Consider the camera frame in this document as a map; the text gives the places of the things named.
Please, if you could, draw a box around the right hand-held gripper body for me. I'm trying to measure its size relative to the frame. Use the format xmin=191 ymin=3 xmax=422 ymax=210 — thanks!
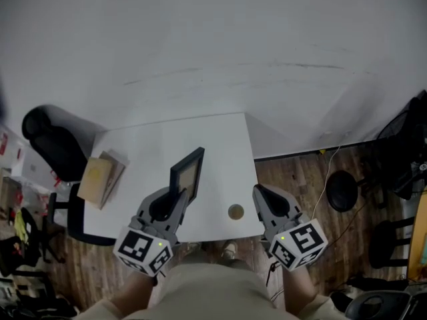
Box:
xmin=263 ymin=211 xmax=329 ymax=272

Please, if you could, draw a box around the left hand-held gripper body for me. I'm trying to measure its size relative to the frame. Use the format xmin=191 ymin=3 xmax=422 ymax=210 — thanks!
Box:
xmin=113 ymin=211 xmax=181 ymax=277

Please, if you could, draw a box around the black picture frame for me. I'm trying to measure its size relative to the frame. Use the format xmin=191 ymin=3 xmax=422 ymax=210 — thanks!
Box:
xmin=169 ymin=147 xmax=205 ymax=203

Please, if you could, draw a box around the person's right forearm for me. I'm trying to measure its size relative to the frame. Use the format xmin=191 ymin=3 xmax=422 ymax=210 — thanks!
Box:
xmin=283 ymin=265 xmax=317 ymax=313

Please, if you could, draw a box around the person's left forearm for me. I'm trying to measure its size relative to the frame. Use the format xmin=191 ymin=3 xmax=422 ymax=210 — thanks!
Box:
xmin=111 ymin=268 xmax=157 ymax=317

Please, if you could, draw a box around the white desk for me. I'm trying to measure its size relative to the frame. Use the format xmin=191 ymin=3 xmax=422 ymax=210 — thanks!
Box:
xmin=83 ymin=111 xmax=266 ymax=246

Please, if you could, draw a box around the black standing fan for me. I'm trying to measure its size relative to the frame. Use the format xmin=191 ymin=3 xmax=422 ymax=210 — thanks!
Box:
xmin=326 ymin=90 xmax=427 ymax=213

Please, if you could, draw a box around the tan cardboard box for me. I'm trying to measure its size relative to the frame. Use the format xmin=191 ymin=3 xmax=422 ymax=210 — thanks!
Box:
xmin=77 ymin=157 xmax=117 ymax=210

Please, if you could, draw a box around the person's beige clothing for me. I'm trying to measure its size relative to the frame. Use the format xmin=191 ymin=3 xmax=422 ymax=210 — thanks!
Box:
xmin=76 ymin=258 xmax=348 ymax=320

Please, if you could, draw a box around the dark plastic chair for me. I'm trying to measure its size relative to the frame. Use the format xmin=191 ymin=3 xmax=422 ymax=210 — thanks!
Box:
xmin=345 ymin=290 xmax=427 ymax=320

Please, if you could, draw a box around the black office chair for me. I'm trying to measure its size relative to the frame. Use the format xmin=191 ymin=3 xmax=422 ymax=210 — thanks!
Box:
xmin=21 ymin=104 xmax=117 ymax=246

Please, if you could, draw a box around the round yellow table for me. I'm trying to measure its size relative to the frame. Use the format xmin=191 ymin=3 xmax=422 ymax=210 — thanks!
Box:
xmin=368 ymin=191 xmax=427 ymax=279

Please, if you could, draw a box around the yellow cloth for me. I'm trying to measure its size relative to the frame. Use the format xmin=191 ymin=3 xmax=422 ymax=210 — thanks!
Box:
xmin=13 ymin=208 xmax=30 ymax=243

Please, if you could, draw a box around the pile of clear storage boxes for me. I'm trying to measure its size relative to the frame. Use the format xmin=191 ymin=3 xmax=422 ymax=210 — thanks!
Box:
xmin=0 ymin=128 xmax=73 ymax=219

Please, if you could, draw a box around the black bag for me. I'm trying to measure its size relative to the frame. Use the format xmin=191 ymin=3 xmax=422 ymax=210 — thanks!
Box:
xmin=0 ymin=208 xmax=46 ymax=277

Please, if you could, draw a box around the wooden shelf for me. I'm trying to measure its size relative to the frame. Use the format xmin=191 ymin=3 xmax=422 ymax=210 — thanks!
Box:
xmin=0 ymin=168 xmax=15 ymax=213

